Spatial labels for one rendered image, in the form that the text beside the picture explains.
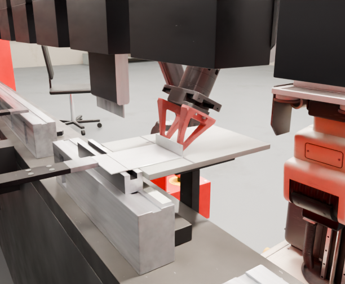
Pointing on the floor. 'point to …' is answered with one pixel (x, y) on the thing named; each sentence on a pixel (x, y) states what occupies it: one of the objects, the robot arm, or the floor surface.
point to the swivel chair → (68, 93)
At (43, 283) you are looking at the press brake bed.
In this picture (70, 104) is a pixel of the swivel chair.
